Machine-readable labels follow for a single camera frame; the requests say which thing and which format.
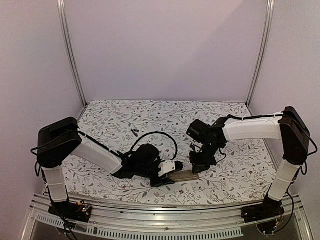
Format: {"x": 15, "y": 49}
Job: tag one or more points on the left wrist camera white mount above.
{"x": 169, "y": 166}

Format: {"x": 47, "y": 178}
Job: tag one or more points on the left aluminium frame post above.
{"x": 70, "y": 52}

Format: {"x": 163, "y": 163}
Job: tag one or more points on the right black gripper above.
{"x": 203, "y": 167}

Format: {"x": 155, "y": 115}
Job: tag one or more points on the front aluminium rail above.
{"x": 116, "y": 220}

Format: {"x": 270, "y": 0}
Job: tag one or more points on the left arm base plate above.
{"x": 79, "y": 211}

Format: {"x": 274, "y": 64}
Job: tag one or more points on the floral patterned table mat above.
{"x": 245, "y": 174}

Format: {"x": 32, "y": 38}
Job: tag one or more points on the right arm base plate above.
{"x": 261, "y": 211}

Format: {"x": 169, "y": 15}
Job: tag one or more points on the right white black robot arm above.
{"x": 286, "y": 126}

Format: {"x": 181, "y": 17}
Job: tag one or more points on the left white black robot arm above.
{"x": 63, "y": 138}

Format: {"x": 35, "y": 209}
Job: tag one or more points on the aluminium frame post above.
{"x": 70, "y": 52}
{"x": 270, "y": 5}

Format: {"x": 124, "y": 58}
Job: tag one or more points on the right aluminium frame post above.
{"x": 270, "y": 5}

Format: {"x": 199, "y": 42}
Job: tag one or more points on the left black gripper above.
{"x": 161, "y": 182}

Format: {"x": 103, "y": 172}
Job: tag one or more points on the beige remote control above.
{"x": 183, "y": 176}

